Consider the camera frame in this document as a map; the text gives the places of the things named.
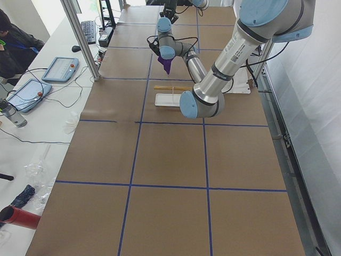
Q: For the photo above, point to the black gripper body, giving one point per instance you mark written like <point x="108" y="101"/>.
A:
<point x="160" y="57"/>

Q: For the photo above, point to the purple towel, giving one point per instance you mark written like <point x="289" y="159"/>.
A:
<point x="166" y="63"/>

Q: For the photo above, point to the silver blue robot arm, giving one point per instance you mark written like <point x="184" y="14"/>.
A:
<point x="258" y="22"/>

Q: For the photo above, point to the outer wooden rack rod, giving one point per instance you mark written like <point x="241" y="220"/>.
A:
<point x="177" y="88"/>

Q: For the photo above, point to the white towel rack base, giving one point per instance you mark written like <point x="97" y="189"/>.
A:
<point x="167" y="100"/>

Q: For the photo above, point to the black keyboard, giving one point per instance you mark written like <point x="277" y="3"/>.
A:
<point x="89" y="31"/>

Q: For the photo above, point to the black computer mouse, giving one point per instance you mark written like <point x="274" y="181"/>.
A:
<point x="75" y="48"/>

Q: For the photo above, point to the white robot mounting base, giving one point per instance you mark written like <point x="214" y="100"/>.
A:
<point x="240" y="82"/>

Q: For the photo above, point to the far blue teach pendant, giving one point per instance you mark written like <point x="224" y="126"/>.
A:
<point x="61" y="70"/>

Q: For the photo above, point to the blue teach pendant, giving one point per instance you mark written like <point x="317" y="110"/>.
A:
<point x="61" y="70"/>
<point x="29" y="95"/>

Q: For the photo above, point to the crumpled white tissue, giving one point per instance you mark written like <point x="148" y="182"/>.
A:
<point x="71" y="123"/>

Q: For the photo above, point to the person in black jacket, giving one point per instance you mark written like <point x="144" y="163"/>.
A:
<point x="18" y="49"/>

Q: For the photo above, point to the near blue teach pendant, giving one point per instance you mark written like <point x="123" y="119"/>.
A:
<point x="29" y="95"/>

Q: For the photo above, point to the grey water bottle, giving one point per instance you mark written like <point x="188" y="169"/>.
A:
<point x="12" y="114"/>

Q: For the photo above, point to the clear plastic wrap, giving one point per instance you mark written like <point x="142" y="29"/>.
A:
<point x="41" y="179"/>

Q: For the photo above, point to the folded dark umbrella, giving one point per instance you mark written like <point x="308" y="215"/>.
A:
<point x="23" y="198"/>

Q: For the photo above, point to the red cylinder tube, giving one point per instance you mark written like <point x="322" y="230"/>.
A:
<point x="19" y="217"/>

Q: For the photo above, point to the grey aluminium frame post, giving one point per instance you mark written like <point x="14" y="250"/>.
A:
<point x="71" y="14"/>

